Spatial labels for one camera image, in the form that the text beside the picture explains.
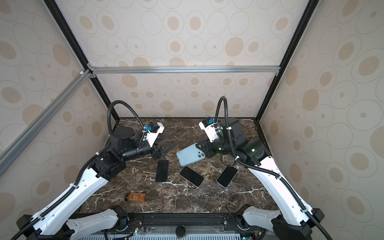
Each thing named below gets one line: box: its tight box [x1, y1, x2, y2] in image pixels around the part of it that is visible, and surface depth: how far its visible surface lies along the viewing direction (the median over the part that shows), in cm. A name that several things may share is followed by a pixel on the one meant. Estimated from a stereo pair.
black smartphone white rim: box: [216, 165, 238, 189], surface depth 90 cm
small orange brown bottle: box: [124, 193, 147, 202], surface depth 80 cm
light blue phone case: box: [176, 142, 206, 167], surface depth 68 cm
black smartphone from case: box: [155, 160, 169, 182], surface depth 94 cm
